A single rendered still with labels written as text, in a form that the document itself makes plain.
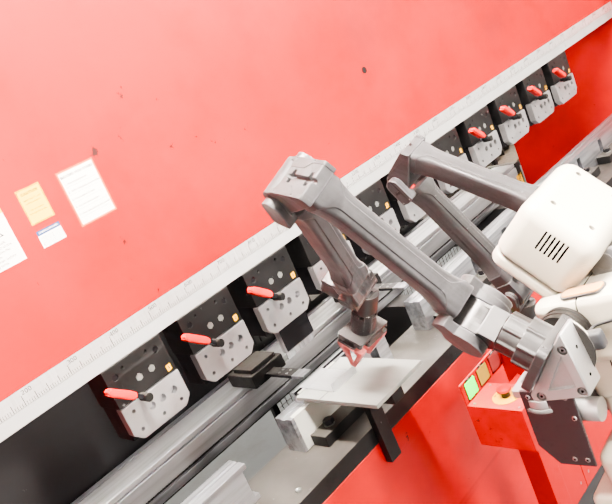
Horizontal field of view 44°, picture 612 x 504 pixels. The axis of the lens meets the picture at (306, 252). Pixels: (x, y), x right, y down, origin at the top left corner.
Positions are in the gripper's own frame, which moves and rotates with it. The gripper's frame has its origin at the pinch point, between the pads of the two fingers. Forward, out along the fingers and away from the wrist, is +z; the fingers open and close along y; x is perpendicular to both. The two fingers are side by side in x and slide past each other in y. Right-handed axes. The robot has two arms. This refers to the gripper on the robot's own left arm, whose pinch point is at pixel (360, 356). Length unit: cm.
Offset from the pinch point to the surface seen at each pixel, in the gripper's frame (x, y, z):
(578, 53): -40, -216, 7
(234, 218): -34.2, 4.0, -24.9
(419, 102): -35, -74, -24
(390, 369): 4.9, -5.6, 5.4
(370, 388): 4.8, 2.2, 5.4
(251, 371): -31.7, 3.3, 23.7
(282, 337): -20.3, 3.7, 4.0
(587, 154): -9, -161, 22
